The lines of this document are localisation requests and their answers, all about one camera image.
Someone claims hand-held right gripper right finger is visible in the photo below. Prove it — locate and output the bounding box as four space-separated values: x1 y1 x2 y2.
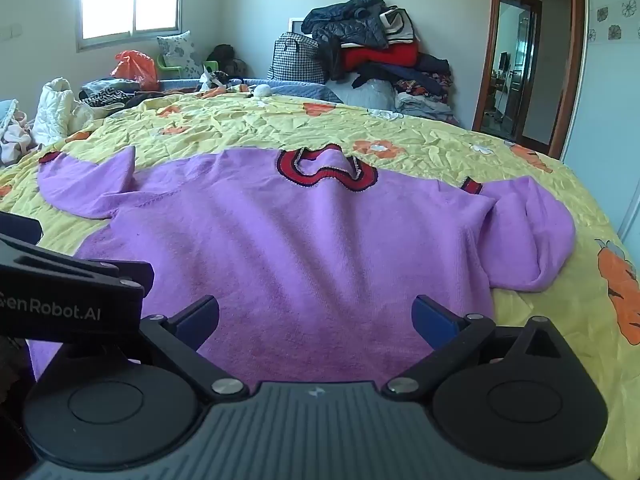
381 296 583 402

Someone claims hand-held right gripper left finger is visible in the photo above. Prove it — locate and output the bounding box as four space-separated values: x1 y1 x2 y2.
62 296 250 403

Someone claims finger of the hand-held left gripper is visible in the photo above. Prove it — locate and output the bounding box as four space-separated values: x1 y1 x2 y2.
0 233 155 297
0 210 44 247

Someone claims purple sweater with red trim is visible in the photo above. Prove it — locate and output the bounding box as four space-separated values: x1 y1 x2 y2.
27 144 577 386

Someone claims pile of clothes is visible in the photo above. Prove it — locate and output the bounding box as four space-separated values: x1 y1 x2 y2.
301 0 461 123

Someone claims pink white cloth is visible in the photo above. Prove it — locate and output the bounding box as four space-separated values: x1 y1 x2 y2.
0 100 38 166

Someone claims white quilted jacket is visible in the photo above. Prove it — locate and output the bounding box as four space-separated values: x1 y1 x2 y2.
31 77 96 147

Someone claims black white patterned cloth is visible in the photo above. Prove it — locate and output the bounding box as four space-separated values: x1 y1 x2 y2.
80 80 141 108

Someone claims yellow carrot print bed sheet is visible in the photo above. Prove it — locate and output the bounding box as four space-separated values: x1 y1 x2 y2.
0 91 640 466

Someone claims orange plastic bag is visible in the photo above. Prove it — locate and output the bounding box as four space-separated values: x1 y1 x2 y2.
111 50 160 90

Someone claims black white plush toy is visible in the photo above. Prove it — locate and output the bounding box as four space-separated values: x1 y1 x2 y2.
200 71 231 92

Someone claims green plastic chair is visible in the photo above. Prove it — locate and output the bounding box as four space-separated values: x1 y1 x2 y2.
159 55 221 78

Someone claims floral pillow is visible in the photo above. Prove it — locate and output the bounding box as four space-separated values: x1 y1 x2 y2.
156 30 198 77

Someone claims grey pillow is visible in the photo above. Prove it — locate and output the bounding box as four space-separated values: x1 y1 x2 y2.
332 79 398 110

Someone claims black backpack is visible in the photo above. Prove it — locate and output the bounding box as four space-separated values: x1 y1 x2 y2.
206 44 246 77

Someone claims blue quilted blanket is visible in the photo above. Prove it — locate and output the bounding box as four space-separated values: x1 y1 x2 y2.
160 76 346 103

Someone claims houndstooth bag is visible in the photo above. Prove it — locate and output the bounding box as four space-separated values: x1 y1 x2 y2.
267 32 326 83

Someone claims wooden door frame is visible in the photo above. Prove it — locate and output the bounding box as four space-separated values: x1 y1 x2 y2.
472 0 586 161

